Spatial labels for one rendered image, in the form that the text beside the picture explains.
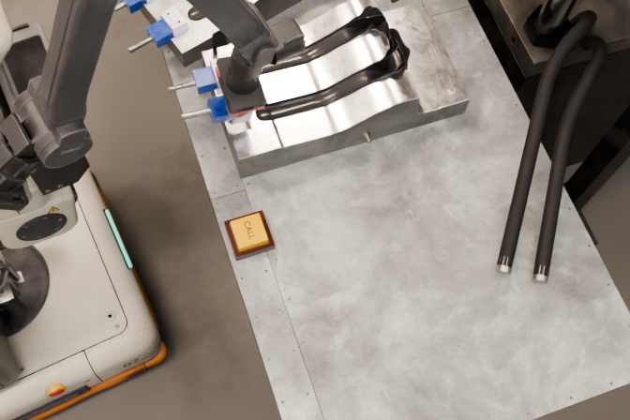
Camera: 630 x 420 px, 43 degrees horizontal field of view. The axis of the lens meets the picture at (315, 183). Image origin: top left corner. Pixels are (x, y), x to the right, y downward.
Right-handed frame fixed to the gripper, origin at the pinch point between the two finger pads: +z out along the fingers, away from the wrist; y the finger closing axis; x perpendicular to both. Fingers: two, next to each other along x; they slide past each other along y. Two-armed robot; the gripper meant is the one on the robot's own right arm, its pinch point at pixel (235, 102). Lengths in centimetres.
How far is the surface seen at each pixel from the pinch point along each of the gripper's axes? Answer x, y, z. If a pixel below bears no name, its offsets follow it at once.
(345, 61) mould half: -25.4, 5.4, 3.5
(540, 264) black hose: -49, -45, 2
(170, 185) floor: 2, 21, 102
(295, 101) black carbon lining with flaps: -13.9, 0.7, 7.6
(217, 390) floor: 6, -44, 94
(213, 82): 0.9, 8.8, 8.3
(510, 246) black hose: -44, -40, 3
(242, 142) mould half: -0.8, -5.4, 7.7
